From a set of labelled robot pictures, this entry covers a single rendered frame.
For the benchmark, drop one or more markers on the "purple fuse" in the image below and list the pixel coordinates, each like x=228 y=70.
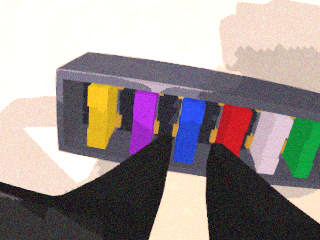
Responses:
x=144 y=116

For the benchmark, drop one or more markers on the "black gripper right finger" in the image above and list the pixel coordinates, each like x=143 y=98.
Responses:
x=241 y=205

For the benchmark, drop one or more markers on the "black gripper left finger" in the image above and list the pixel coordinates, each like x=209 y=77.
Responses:
x=121 y=204

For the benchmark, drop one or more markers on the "red fuse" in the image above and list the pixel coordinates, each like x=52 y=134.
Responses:
x=233 y=125

